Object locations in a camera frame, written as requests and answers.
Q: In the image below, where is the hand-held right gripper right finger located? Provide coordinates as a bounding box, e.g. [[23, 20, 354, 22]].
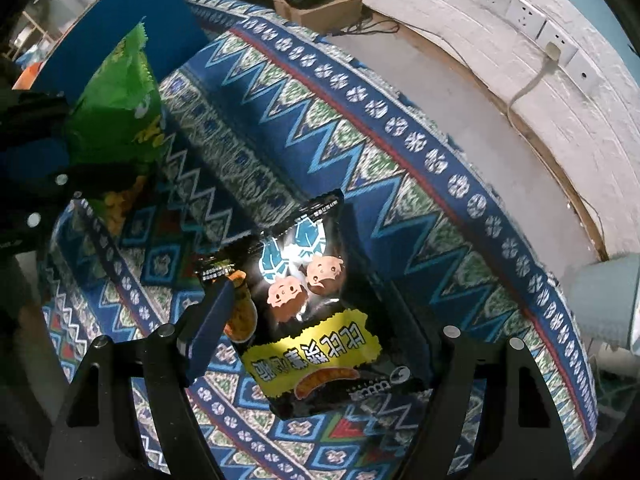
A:
[[399, 324, 577, 480]]

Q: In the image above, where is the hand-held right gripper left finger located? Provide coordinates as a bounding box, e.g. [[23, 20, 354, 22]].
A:
[[44, 276, 237, 480]]

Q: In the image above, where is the white charger cable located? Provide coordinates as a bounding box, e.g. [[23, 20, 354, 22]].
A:
[[506, 42, 562, 117]]

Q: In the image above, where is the pale blue bin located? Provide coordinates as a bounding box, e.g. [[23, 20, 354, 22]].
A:
[[564, 252, 640, 352]]

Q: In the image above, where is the wooden shelf frame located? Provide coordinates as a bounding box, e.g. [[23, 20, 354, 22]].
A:
[[5, 0, 57, 61]]

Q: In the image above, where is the black cable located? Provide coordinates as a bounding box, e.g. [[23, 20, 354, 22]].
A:
[[325, 6, 402, 37]]

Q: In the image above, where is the black snack bag yellow label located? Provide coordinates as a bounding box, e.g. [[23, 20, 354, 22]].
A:
[[194, 188, 434, 422]]

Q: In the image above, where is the cardboard box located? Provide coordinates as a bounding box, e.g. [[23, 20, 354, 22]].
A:
[[272, 0, 364, 24]]

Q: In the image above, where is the blue patterned blanket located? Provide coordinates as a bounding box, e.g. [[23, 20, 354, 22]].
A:
[[40, 0, 602, 480]]

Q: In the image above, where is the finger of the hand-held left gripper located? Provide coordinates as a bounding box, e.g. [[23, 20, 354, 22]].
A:
[[0, 137, 89, 259], [0, 91, 74, 142]]

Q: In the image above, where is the green snack bag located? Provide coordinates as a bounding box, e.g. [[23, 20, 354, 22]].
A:
[[64, 17, 167, 237]]

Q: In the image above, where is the blue box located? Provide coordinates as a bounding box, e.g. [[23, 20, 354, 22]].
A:
[[37, 0, 212, 107]]

